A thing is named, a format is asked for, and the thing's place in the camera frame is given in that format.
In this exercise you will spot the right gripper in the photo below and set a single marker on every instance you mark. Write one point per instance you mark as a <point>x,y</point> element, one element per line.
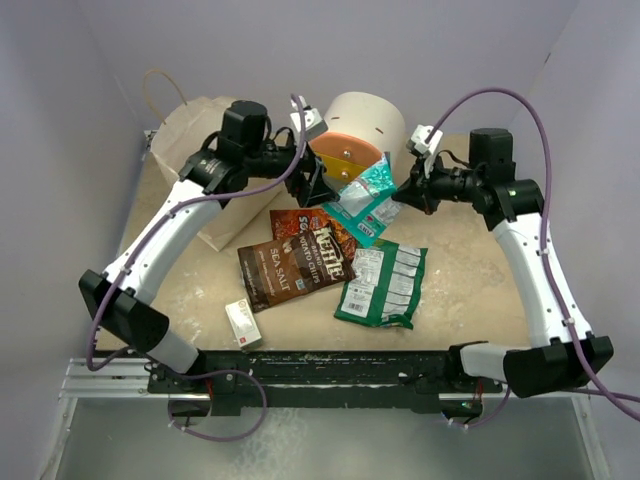
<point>419,189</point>

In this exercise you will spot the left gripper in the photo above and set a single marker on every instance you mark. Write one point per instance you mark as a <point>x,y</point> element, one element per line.
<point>314,189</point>

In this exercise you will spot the teal snack bag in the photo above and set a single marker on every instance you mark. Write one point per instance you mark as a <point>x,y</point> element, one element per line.
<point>365,207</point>

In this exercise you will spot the green snack bag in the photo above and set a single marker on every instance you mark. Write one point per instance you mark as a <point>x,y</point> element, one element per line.
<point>387,289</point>

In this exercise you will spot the white paper bag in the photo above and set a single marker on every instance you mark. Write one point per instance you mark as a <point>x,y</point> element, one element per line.
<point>180,134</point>

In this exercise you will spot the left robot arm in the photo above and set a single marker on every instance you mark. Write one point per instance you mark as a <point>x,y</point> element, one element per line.
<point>239,159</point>

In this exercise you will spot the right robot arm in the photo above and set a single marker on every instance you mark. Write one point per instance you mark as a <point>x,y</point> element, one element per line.
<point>563,348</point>

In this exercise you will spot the red chips bag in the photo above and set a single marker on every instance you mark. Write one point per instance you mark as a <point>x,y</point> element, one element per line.
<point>290,222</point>

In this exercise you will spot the brown Kettle chips bag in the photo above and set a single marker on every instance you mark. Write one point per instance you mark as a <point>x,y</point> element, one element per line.
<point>280,270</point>

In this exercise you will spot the pastel mini drawer cabinet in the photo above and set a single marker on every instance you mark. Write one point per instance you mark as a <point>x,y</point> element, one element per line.
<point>361,128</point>

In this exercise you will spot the small white box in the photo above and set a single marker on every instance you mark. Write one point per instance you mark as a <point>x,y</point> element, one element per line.
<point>243,324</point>

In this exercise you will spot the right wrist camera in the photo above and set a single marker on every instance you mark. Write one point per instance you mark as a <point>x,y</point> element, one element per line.
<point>423,143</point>

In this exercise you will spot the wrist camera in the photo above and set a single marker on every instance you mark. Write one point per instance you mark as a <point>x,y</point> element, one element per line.
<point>306,118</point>
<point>423,143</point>

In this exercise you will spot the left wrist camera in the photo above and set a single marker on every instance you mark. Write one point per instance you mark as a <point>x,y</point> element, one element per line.
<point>306,118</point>

